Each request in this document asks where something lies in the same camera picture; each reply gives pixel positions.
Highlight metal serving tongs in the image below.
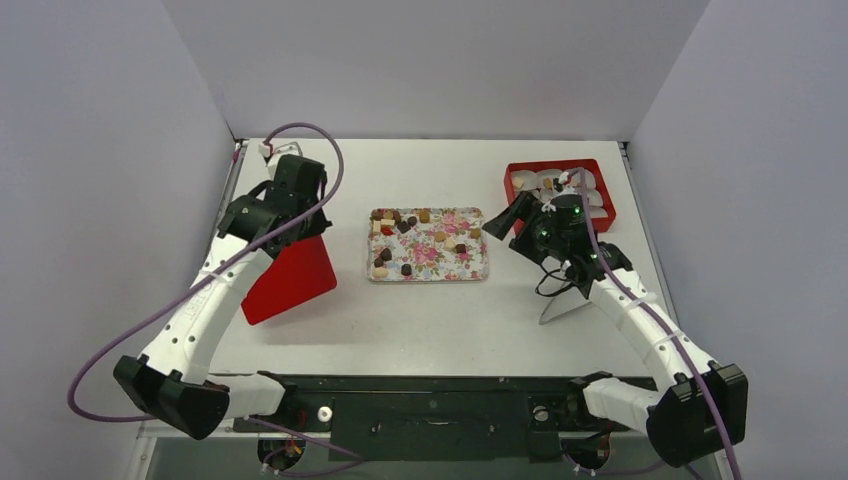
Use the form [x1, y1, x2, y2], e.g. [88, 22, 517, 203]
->
[537, 297, 590, 325]

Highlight red box lid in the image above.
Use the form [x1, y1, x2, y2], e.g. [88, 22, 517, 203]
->
[241, 235, 337, 326]

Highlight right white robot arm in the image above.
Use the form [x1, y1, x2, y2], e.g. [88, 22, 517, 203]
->
[482, 192, 748, 467]

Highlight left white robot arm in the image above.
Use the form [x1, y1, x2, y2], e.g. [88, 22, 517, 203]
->
[113, 154, 331, 440]

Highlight red chocolate box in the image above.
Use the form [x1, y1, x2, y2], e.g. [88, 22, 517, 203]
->
[503, 158, 617, 233]

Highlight white swirl oval chocolate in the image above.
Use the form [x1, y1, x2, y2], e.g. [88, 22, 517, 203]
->
[372, 267, 389, 279]

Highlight floral rectangular tray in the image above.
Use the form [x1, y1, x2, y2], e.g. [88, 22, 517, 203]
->
[365, 207, 490, 283]

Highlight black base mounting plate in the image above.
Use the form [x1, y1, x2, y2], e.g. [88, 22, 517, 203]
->
[234, 375, 626, 462]

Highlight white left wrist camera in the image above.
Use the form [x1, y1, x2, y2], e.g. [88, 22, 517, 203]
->
[258, 141, 302, 165]

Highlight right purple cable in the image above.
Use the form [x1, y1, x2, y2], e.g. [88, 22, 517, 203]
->
[563, 166, 743, 480]

